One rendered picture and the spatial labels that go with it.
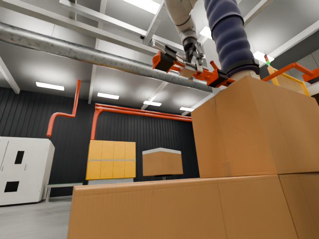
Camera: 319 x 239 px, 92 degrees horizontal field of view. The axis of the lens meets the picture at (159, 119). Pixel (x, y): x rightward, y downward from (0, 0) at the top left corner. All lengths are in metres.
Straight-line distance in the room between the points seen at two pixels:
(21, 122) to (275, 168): 11.95
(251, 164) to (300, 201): 0.17
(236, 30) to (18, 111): 11.96
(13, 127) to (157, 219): 11.84
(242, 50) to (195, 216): 1.03
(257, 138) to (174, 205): 0.45
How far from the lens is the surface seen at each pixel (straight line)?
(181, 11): 0.97
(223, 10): 1.46
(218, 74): 0.94
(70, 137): 11.42
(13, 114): 12.30
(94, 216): 0.31
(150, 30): 3.08
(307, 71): 1.23
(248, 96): 0.74
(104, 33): 3.47
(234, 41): 1.25
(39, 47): 6.80
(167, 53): 0.72
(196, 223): 0.40
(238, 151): 0.74
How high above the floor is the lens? 0.55
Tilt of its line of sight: 21 degrees up
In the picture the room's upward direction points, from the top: 4 degrees counter-clockwise
